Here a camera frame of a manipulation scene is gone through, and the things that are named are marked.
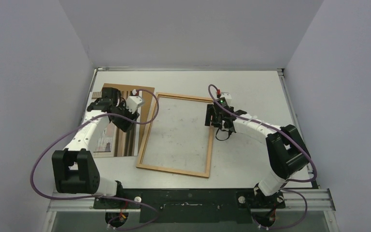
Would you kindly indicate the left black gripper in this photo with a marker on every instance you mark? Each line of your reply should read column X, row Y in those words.
column 125, row 126

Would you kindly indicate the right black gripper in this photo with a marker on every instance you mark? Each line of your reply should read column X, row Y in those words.
column 212, row 114

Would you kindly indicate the brown backing board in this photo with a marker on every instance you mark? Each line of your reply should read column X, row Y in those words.
column 147, row 105

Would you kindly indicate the photo print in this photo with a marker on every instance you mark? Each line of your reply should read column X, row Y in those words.
column 112, row 142

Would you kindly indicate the wooden picture frame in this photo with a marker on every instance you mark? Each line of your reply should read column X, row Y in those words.
column 209, row 153

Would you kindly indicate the clear acrylic sheet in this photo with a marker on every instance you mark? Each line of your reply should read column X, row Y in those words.
column 179, row 134

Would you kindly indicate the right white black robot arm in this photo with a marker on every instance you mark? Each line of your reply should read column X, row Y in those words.
column 287, row 152

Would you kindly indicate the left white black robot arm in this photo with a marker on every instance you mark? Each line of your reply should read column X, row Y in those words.
column 74, row 167

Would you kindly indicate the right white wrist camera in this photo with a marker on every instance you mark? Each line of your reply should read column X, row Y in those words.
column 224, row 95

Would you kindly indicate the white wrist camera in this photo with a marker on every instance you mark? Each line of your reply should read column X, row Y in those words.
column 224, row 95
column 133, row 103

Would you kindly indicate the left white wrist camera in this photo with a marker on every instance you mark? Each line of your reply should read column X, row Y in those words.
column 133, row 103

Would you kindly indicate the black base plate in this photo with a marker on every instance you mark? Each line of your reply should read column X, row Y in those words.
column 195, row 205

